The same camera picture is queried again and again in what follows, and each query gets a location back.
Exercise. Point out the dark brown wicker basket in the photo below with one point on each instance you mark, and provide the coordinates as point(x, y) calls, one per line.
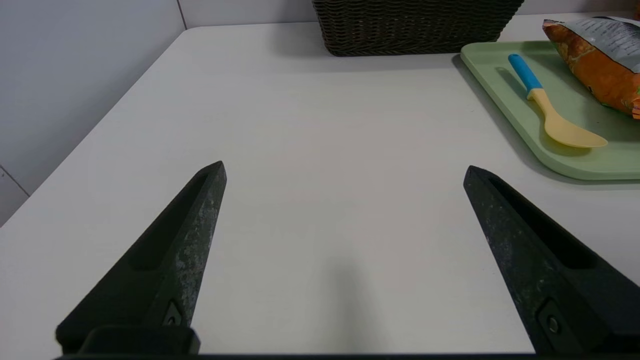
point(410, 25)

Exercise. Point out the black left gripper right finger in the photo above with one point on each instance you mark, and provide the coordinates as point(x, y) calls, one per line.
point(540, 280)

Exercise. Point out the light green plastic tray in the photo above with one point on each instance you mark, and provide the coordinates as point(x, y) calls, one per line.
point(510, 100)

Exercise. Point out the orange and silver snack bag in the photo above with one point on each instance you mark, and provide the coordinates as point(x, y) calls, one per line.
point(600, 65)

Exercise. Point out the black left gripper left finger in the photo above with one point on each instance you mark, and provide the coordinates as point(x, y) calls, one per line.
point(185, 260)

